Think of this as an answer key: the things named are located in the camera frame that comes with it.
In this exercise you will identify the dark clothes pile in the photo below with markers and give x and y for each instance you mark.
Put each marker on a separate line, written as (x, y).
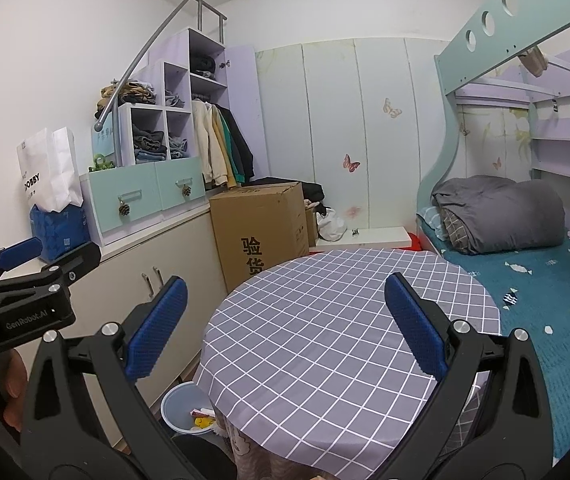
(312, 192)

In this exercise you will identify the lilac bed shelf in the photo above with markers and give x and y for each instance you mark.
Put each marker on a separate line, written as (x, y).
(565, 140)

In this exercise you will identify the beige butterfly sticker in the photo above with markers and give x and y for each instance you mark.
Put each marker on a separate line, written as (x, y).
(392, 108)

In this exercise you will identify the light blue plastic bin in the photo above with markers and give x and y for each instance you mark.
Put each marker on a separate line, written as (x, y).
(175, 402)

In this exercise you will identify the hanging beige pouch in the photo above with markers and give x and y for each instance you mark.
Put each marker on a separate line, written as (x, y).
(534, 61)

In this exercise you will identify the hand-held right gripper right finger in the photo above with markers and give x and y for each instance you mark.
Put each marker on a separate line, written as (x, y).
(415, 330)

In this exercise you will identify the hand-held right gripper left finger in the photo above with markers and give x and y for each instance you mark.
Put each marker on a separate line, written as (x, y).
(157, 330)

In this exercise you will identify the blue shopping bag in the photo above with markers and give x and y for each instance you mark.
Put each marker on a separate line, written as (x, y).
(60, 235)

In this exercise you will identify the white plastic bag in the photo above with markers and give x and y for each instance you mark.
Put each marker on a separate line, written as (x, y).
(332, 225)

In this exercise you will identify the hanging black coat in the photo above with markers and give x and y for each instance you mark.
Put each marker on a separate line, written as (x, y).
(245, 155)

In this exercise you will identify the brown folded clothes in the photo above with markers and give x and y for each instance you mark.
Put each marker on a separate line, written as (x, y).
(132, 94)

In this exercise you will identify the white cubby shelf unit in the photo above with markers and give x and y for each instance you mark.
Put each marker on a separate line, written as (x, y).
(125, 135)

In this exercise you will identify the grey metal handrail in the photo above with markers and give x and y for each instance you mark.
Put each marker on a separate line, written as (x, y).
(100, 124)

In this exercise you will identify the mint bunk bed frame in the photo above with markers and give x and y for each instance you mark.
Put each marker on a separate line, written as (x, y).
(520, 30)

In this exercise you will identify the beige low cabinet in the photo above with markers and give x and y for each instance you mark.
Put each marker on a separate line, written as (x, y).
(115, 285)

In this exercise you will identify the grey checked tablecloth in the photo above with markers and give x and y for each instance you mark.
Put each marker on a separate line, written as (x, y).
(325, 335)

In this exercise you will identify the grey duvet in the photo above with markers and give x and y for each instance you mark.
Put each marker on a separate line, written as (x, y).
(510, 215)

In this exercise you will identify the pink butterfly sticker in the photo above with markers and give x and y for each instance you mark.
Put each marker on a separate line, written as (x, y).
(351, 163)

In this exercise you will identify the hanging cream jacket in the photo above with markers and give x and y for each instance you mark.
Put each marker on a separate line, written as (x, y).
(212, 145)

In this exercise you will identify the white wardrobe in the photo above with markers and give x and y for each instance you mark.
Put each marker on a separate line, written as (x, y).
(310, 125)

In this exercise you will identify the green toy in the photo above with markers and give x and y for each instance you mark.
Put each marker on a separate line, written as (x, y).
(101, 161)

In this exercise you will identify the white top red step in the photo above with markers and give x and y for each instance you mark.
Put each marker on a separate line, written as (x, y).
(375, 236)

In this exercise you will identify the grey plaid blanket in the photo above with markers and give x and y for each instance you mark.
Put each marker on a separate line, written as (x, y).
(452, 232)

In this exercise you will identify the pale blue storage box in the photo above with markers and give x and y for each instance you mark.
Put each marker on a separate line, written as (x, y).
(105, 142)

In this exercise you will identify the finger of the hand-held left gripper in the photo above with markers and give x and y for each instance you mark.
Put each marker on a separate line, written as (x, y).
(82, 257)
(17, 254)

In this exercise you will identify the striped pillow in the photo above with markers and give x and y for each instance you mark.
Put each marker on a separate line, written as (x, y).
(430, 222)

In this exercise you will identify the hanging green garment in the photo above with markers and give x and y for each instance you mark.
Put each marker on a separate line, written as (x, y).
(233, 155)

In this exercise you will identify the large cardboard box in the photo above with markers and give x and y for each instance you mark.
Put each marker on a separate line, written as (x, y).
(260, 215)

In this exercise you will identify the black folded clothes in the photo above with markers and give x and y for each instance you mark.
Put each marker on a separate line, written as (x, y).
(202, 64)

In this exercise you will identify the pine cone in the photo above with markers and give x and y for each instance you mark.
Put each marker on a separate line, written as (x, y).
(125, 209)
(187, 191)

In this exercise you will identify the white paper bag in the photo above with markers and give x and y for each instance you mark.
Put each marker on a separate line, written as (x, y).
(45, 170)

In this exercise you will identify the mint drawer unit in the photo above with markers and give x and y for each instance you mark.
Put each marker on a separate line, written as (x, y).
(135, 185)

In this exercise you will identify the dark grey folded clothes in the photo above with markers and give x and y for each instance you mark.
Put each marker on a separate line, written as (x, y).
(150, 142)

